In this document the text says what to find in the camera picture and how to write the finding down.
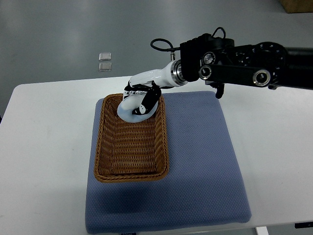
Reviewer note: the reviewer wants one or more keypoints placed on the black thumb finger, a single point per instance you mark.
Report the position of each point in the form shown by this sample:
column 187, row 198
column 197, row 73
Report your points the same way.
column 151, row 97

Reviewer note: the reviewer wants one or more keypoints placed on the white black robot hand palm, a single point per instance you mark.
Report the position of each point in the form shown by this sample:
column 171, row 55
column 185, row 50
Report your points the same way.
column 139, row 84

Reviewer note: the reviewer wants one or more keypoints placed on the blue white plush toy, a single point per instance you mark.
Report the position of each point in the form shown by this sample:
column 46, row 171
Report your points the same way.
column 131, row 102

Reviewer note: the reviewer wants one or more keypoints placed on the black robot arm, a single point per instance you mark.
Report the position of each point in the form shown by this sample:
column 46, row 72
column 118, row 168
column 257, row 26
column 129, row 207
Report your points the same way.
column 218, row 61

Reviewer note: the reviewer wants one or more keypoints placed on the brown wicker basket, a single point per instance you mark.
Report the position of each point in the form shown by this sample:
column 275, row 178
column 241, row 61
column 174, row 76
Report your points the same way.
column 130, row 152

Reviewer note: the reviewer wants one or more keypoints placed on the upper silver floor plate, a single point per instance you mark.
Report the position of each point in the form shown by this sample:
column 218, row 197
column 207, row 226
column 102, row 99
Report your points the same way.
column 105, row 56

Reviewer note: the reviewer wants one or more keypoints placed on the blue quilted mat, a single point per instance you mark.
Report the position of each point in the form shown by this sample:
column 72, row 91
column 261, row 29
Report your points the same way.
column 203, row 187

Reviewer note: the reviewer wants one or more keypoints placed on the brown cardboard box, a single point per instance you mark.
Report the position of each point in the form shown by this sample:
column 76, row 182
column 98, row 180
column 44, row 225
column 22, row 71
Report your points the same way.
column 297, row 6

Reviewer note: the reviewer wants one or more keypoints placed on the white table leg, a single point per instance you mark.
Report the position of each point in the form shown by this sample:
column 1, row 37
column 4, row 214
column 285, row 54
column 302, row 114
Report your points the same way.
column 261, row 230

